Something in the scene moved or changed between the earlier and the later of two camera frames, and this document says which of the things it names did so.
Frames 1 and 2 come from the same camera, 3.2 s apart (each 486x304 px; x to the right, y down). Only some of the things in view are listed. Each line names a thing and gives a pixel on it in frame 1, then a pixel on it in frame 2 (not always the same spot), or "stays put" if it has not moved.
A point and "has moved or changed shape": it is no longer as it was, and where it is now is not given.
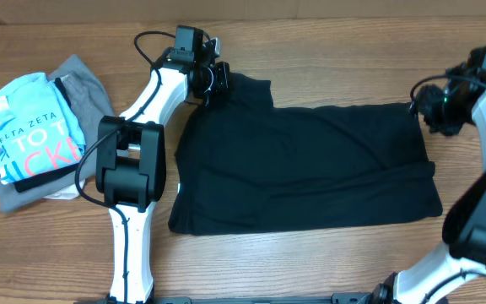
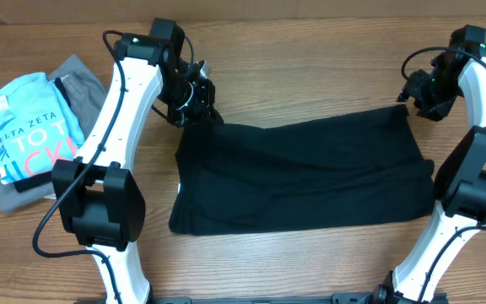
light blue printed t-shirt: (31, 127) stays put
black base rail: (340, 298) stays put
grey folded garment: (90, 101) stays put
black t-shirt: (248, 164) has moved or changed shape
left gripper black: (223, 79) → (202, 108)
